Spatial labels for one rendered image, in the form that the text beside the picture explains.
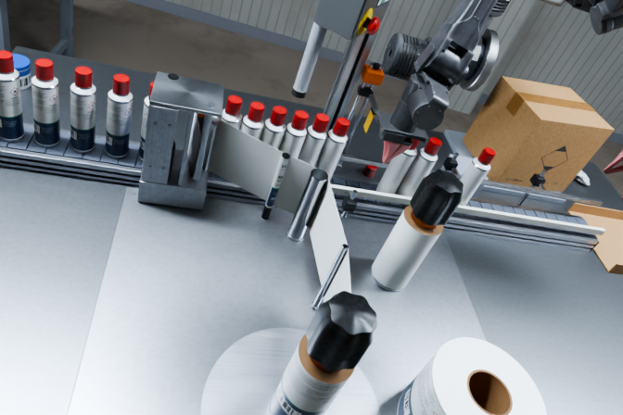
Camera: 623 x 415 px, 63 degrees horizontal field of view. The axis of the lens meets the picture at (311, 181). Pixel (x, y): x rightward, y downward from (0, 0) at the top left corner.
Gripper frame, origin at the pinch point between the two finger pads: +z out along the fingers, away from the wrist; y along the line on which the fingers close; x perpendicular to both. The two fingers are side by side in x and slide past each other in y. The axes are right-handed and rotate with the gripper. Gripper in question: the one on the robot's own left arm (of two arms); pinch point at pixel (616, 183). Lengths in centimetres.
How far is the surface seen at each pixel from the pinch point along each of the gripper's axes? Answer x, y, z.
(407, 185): -16.9, -10.9, 44.0
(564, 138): 14.6, -36.8, 2.9
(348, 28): -63, -10, 34
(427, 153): -23.1, -11.7, 35.0
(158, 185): -63, 9, 82
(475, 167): -10.8, -13.3, 27.1
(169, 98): -77, 7, 67
